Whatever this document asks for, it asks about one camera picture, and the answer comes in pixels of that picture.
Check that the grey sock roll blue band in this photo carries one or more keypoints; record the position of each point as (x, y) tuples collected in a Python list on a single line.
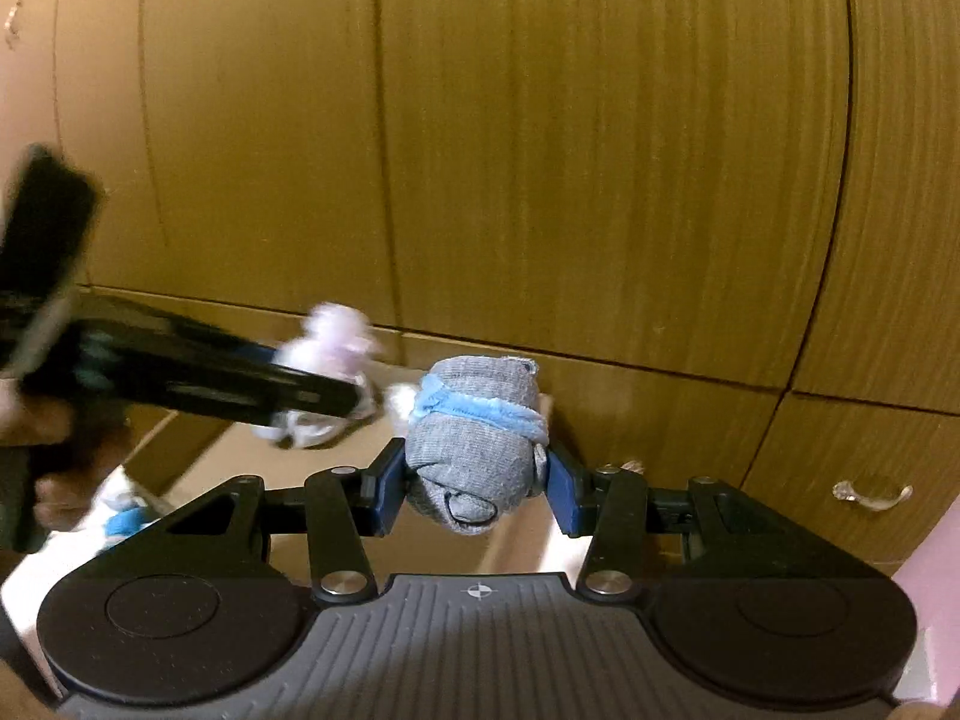
[(472, 435)]

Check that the wooden wardrobe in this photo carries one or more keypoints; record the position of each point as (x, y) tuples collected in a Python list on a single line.
[(525, 165)]

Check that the light blue white sock roll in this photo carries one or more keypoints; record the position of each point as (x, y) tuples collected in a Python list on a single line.
[(124, 519)]

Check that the cardboard box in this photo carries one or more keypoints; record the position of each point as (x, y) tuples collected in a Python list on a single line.
[(450, 540)]

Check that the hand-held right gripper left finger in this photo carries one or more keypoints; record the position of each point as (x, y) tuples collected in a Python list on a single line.
[(386, 496)]

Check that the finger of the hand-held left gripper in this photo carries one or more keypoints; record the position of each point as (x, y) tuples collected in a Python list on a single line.
[(187, 334), (225, 394)]

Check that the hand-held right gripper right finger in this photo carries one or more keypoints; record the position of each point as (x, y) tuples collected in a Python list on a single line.
[(564, 495)]

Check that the person's left hand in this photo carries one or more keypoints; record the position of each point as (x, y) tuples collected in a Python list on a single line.
[(64, 435)]

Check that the white pink sock roll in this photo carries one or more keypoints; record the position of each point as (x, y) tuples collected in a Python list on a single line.
[(330, 349)]

